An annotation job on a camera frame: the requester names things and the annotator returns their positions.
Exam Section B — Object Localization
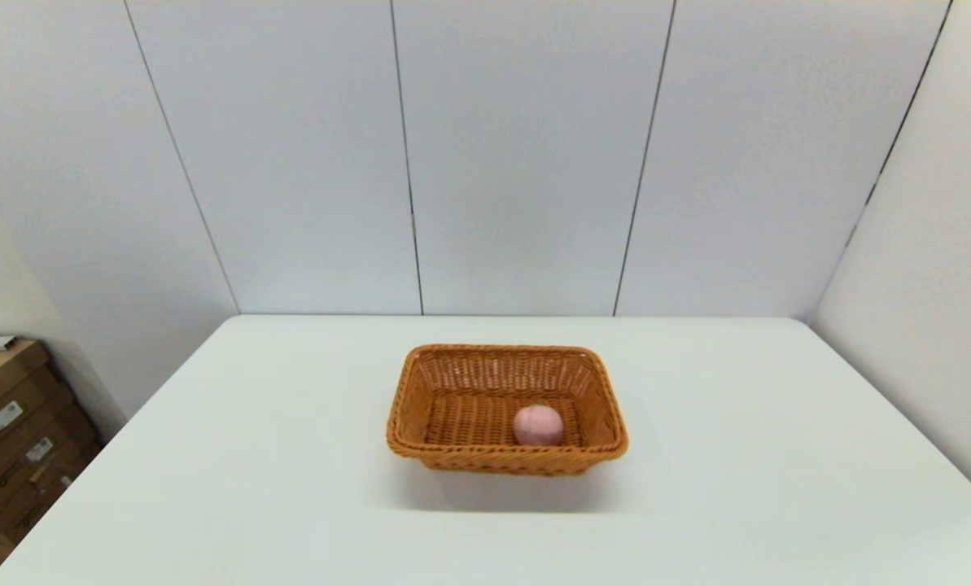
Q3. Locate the pink donut toy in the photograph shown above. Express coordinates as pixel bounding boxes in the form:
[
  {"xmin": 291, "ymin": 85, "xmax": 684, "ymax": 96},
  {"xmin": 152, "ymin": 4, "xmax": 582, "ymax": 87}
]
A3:
[{"xmin": 512, "ymin": 404, "xmax": 566, "ymax": 448}]

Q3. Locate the orange wicker basket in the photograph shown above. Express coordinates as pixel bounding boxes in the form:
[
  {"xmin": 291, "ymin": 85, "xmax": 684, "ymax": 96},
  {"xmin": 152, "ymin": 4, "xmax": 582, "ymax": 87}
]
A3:
[{"xmin": 386, "ymin": 343, "xmax": 630, "ymax": 477}]

